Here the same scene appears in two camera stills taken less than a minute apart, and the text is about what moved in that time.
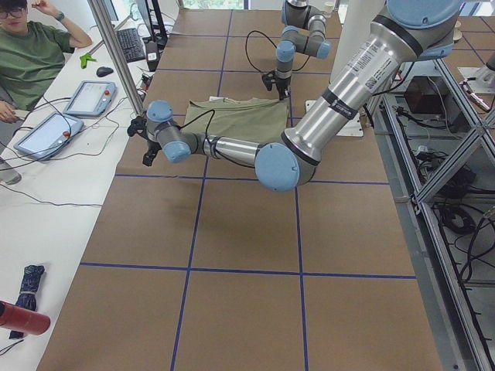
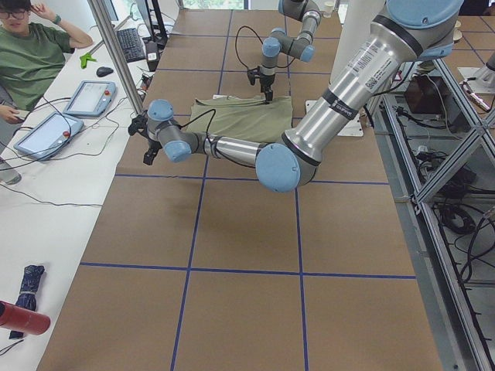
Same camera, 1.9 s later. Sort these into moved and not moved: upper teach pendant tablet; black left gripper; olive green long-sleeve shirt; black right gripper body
Moved: black right gripper body
Not moved: upper teach pendant tablet; black left gripper; olive green long-sleeve shirt
